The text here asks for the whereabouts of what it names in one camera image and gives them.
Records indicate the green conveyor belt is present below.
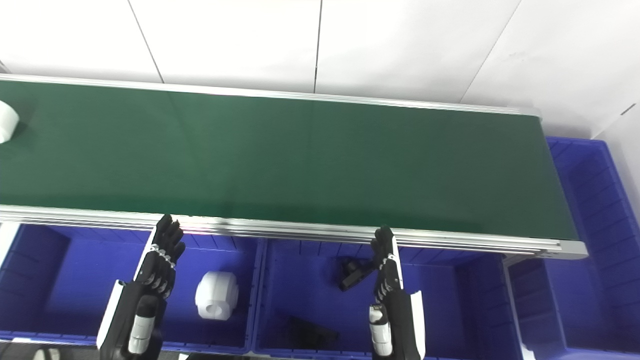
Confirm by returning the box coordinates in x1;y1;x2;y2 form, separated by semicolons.
0;73;588;260
0;80;581;241

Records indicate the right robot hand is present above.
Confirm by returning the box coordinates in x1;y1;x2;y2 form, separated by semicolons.
369;226;426;360

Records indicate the large blue plastic bin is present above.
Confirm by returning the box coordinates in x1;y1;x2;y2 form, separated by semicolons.
506;137;640;360

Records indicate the flat black part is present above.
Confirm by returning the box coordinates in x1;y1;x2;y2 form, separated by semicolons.
279;313;341;352

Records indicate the white cylindrical plastic part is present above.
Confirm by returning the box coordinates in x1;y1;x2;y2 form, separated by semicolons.
0;100;20;144
195;271;240;321

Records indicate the black bracket part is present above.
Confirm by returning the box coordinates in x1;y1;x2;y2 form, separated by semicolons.
339;257;377;292

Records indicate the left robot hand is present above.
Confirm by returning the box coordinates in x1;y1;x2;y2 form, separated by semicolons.
96;215;186;360

